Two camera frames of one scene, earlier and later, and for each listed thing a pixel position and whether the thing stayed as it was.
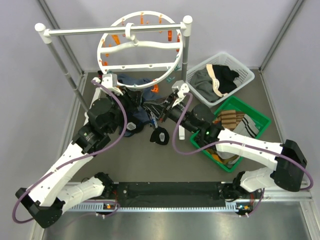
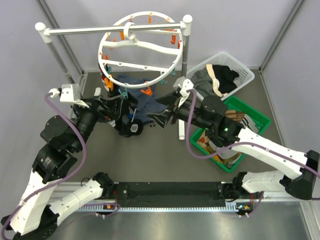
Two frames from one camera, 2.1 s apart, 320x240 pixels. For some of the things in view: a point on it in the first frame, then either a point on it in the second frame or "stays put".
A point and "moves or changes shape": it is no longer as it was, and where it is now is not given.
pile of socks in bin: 237,122 stays put
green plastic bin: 260,120 stays put
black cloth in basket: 226,77 stays put
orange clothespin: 155,89 -> 148,91
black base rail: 145,192 stays put
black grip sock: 160,135 -> 137,126
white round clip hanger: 130,33 moves or changes shape
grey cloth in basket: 202,82 stays put
